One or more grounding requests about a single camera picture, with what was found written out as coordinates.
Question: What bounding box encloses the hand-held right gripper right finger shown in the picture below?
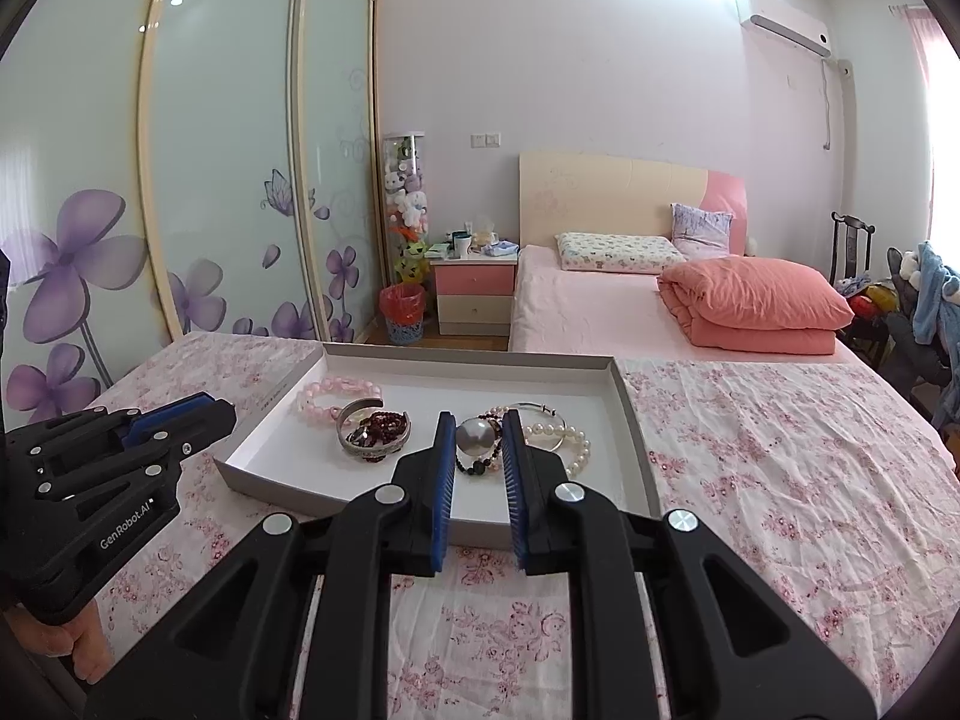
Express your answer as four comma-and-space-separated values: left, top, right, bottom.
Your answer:
500, 408, 877, 720

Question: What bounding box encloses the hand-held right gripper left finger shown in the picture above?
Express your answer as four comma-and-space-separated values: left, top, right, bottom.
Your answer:
82, 411, 459, 720

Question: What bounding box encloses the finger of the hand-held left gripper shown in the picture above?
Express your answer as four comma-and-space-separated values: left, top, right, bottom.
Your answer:
25, 400, 238, 512
3, 391, 220, 460

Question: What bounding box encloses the black bead bracelet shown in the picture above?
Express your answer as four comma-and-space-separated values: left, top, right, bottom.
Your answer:
453, 408, 506, 478

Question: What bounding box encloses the white pearl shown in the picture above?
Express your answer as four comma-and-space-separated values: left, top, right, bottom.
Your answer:
457, 417, 503, 464

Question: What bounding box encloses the white pearl bracelet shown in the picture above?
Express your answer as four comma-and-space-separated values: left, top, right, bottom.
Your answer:
522, 419, 594, 478

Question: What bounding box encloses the wide silver bangle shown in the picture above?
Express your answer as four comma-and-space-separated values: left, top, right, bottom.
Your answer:
334, 398, 413, 461

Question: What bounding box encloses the grey shallow cardboard tray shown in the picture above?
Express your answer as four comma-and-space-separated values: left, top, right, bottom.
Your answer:
214, 342, 663, 550

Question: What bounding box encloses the dark red bead bracelet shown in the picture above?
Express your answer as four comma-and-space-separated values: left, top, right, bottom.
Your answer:
346, 410, 410, 448

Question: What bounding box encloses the person's left hand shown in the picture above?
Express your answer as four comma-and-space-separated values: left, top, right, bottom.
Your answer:
0, 603, 104, 685

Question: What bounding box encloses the thin silver bangle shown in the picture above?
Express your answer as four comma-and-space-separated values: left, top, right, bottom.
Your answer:
513, 400, 578, 455

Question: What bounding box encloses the blue bin with red bag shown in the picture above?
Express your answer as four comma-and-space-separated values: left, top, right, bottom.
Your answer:
378, 283, 429, 347

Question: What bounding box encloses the pink and cream nightstand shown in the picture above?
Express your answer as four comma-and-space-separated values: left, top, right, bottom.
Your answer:
428, 249, 520, 338

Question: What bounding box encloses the pink bed mattress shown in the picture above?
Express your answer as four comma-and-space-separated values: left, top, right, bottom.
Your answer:
508, 243, 863, 362

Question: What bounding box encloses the white patterned pillow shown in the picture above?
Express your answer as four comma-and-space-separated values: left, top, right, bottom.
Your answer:
555, 231, 677, 275

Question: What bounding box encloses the clear plush toy tube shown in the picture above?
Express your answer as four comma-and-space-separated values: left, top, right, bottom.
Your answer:
382, 133, 431, 302

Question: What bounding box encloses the wardrobe with purple flowers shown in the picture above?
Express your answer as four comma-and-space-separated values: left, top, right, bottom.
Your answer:
0, 0, 380, 430

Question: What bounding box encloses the cream and pink headboard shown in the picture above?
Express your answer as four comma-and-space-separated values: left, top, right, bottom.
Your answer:
518, 151, 749, 257

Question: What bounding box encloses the lavender pillow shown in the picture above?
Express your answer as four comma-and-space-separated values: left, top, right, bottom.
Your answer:
670, 202, 734, 256

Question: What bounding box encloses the colourful toys pile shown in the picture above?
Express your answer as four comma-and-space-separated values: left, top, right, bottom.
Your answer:
850, 280, 899, 325

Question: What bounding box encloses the dark wooden chair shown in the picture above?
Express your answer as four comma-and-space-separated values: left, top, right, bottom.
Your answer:
829, 211, 878, 295

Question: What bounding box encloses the black office chair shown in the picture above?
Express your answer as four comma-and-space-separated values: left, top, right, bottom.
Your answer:
884, 247, 960, 407

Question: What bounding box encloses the light blue garment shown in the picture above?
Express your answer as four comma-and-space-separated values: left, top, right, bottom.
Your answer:
910, 239, 960, 422

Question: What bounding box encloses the white pipe cover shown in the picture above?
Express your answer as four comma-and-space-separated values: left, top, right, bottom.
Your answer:
817, 56, 860, 242

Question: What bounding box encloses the white air conditioner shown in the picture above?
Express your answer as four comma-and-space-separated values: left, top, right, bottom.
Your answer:
734, 0, 834, 60

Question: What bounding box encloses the pink curtain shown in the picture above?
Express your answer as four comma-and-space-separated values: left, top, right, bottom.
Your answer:
906, 3, 960, 242

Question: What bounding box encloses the pink crystal bead bracelet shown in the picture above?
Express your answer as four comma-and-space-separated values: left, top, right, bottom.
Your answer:
298, 378, 384, 423

